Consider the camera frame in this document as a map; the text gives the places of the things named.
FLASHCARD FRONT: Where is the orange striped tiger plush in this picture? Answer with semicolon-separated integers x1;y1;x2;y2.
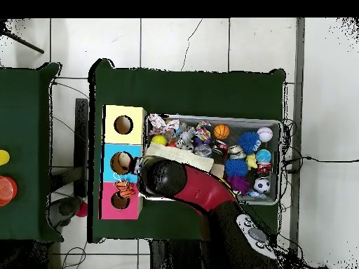
112;172;137;200

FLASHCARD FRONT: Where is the cream muslin cloth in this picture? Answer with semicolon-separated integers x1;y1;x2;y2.
145;142;215;172

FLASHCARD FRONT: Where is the blue spiky ball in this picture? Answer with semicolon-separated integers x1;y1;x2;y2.
224;158;249;178
237;131;262;156

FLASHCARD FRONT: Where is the wooden box with three holes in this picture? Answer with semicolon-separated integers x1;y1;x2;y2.
97;104;147;221

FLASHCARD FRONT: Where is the silver mesh bin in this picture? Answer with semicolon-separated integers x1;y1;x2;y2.
142;113;283;205

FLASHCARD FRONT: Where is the smooth yellow ball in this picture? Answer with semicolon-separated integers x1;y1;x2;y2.
151;134;168;146

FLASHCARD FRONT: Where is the grey rounded object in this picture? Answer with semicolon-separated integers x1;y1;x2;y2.
48;196;83;228

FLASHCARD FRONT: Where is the dark green table cloth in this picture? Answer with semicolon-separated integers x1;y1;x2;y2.
0;62;65;243
88;58;287;247

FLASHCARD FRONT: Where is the small orange basketball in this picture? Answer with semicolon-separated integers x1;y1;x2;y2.
213;123;231;140

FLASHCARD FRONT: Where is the purple knobbly toy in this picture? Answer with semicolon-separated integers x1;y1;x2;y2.
226;175;251;195

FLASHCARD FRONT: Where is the small soccer ball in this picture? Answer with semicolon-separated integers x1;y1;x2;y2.
254;178;271;194

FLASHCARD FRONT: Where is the globe print ball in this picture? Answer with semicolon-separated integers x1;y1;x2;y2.
255;149;272;164

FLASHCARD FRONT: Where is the orange round object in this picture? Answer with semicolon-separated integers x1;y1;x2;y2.
0;175;18;207

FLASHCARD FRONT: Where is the small white baseball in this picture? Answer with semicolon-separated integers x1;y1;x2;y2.
257;126;273;143

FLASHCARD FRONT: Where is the black rod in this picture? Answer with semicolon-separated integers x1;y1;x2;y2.
0;27;45;55

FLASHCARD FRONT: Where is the long black cable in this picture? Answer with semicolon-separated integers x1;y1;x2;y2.
283;156;359;164

